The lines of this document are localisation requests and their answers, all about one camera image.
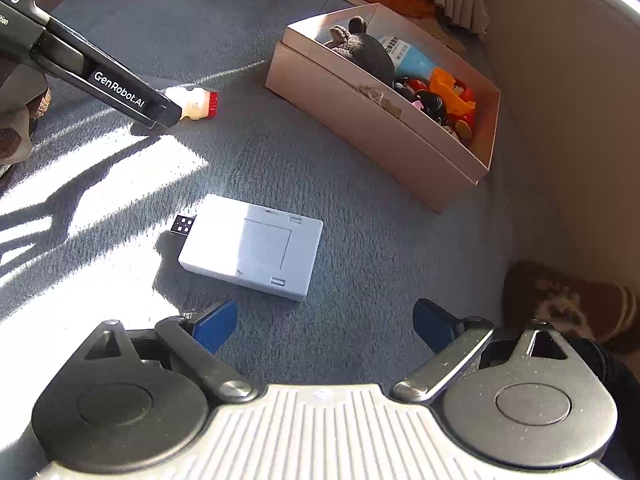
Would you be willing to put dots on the white bottle toy red cap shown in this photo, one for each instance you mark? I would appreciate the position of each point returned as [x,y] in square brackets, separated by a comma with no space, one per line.
[192,102]

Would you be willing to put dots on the person's left forearm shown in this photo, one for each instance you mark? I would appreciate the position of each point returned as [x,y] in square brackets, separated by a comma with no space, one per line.
[20,120]

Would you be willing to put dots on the pink cardboard box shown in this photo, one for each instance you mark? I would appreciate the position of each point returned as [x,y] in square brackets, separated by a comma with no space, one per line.
[375,130]

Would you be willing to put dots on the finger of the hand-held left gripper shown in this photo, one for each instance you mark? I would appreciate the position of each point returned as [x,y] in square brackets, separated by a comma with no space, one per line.
[167,115]

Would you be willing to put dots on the person's black pants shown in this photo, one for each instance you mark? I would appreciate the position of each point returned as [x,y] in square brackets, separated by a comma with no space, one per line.
[607,375]

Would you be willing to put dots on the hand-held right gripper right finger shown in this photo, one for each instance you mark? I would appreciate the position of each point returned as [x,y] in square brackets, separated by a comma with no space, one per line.
[435,325]

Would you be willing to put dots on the grey fleece blanket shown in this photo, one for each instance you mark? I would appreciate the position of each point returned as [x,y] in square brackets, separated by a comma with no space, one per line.
[325,180]

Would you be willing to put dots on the brown striped fuzzy cloth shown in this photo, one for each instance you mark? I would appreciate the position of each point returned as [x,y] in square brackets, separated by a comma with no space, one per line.
[565,305]

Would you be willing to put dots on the blue and white packet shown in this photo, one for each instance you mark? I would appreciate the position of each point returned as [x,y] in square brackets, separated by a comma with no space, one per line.
[410,57]

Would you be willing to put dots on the yellow round toy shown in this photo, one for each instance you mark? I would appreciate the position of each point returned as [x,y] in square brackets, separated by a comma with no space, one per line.
[462,127]

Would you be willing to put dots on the white battery charger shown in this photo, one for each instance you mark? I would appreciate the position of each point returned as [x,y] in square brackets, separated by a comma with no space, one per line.
[250,245]

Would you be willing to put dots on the dark grey plush toy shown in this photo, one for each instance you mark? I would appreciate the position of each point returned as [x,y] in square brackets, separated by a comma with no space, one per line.
[367,52]

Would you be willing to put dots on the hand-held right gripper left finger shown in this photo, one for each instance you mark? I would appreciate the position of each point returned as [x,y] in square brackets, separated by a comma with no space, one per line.
[217,325]

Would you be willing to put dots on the orange plastic toy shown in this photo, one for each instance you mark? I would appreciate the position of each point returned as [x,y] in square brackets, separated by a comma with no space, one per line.
[447,85]

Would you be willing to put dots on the small black toy figure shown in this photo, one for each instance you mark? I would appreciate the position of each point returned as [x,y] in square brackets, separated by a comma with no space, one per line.
[432,105]

